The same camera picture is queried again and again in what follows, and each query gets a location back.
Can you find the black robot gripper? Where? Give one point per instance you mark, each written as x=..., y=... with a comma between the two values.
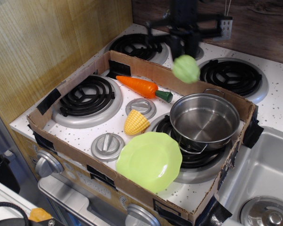
x=184, y=20

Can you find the green toy broccoli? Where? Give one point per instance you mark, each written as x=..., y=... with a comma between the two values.
x=186, y=69

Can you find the stainless steel pan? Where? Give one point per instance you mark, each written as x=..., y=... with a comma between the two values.
x=203, y=122

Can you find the silver knob rear stove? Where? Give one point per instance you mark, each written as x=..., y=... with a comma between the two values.
x=199, y=53

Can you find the silver knob stove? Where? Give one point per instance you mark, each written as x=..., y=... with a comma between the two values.
x=199, y=53
x=107, y=147
x=144, y=106

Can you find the rear left black burner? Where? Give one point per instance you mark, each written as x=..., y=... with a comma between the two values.
x=137, y=45

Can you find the black burner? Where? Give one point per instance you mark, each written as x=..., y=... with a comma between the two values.
x=236, y=75
x=137, y=45
x=195, y=168
x=91, y=103

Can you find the hanging silver spatula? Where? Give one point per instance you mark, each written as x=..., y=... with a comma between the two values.
x=225, y=24

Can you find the orange toy carrot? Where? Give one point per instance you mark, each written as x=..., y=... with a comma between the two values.
x=145, y=88

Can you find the rear right black burner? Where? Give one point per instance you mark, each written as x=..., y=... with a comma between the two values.
x=236, y=75

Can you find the silver knob centre stove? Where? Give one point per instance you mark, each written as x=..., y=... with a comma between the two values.
x=144, y=106

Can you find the yellow toy corn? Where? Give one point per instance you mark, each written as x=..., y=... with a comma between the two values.
x=135, y=123

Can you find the front left black burner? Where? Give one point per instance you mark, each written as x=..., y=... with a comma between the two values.
x=91, y=103

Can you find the light green plastic plate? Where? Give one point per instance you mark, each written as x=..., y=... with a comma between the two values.
x=152, y=160

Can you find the front right black burner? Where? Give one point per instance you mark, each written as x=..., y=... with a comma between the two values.
x=195, y=168

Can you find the silver knob front stove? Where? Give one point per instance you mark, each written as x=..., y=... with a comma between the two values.
x=107, y=147

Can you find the silver sink basin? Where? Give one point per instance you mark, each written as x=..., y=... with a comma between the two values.
x=257, y=172

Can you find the cardboard fence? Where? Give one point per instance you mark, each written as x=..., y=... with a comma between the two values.
x=163, y=77

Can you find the right oven front knob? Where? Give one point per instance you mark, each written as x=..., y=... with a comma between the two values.
x=138, y=216

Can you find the oven knob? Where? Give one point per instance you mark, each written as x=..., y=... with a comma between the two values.
x=138, y=216
x=47, y=164

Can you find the silver sink drain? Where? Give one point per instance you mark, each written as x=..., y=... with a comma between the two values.
x=262, y=211

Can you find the left oven front knob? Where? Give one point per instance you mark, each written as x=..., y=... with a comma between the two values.
x=47, y=164

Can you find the orange toy bottom left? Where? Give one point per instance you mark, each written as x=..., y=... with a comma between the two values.
x=39, y=214

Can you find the silver oven door handle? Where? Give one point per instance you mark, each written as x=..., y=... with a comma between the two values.
x=72, y=206

